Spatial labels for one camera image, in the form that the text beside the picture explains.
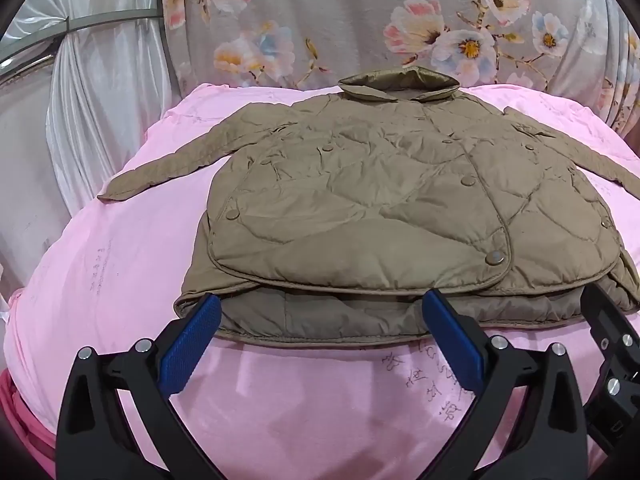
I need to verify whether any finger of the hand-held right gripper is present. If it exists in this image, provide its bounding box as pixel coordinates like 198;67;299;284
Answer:
579;282;640;411

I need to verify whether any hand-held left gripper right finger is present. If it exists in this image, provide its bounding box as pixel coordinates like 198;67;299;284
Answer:
420;287;589;480

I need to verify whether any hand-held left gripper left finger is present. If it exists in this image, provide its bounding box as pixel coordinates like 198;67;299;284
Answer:
55;292;223;480

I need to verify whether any tan quilted jacket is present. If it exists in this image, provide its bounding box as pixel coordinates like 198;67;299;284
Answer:
97;71;640;347

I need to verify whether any pink printed bed sheet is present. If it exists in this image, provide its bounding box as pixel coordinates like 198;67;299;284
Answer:
0;82;640;480

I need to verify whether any red cloth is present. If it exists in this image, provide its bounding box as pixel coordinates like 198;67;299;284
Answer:
0;367;58;480

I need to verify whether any white satin curtain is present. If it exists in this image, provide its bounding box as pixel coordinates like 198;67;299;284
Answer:
0;0;187;281

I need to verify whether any grey floral cloth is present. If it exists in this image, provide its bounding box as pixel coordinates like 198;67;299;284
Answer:
162;0;640;137

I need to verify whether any metal curtain rail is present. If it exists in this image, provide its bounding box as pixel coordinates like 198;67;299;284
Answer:
0;6;164;72

